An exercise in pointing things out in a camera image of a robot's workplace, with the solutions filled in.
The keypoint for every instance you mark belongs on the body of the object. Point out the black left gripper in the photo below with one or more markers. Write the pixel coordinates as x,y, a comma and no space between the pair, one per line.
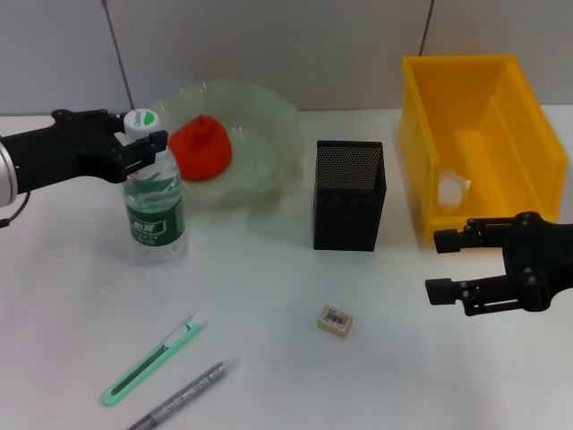
58,152

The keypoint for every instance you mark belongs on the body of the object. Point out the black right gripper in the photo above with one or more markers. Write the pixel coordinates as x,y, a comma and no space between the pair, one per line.
537,255

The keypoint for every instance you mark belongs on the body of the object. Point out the white paper ball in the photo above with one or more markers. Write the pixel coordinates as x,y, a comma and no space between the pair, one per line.
450,190

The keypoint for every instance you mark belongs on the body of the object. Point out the clear green-label water bottle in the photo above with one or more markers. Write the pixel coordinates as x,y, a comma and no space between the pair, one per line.
154,224

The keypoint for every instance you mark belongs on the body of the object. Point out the mint green utility knife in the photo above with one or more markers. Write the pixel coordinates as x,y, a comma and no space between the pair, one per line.
147,363

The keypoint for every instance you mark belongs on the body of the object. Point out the black mesh pen holder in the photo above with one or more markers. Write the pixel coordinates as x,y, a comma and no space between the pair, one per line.
349,219

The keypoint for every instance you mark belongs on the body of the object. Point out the pale green glass fruit plate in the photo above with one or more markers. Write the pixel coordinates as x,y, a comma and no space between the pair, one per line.
264,134

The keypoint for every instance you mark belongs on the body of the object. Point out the beige eraser with barcode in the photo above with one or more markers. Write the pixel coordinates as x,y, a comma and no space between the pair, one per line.
333,321

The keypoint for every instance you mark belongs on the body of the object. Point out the grey pen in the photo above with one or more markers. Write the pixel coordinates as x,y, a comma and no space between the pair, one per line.
188,394

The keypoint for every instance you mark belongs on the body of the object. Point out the yellow plastic bin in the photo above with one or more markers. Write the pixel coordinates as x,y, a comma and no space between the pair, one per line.
447,112

